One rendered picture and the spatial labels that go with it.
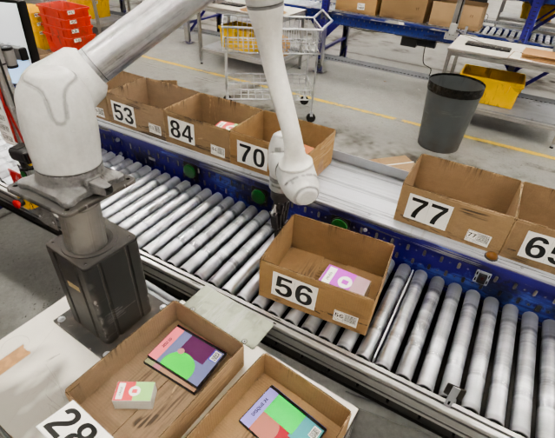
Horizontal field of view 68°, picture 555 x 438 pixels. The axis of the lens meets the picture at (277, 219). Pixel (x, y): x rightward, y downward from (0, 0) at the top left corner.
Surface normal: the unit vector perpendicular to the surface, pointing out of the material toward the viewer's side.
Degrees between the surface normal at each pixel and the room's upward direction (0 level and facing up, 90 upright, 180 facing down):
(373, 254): 90
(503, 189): 90
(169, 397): 1
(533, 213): 89
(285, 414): 0
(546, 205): 90
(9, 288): 0
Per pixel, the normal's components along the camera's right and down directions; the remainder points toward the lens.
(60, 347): 0.04, -0.80
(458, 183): -0.50, 0.50
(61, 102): 0.59, 0.17
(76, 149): 0.66, 0.47
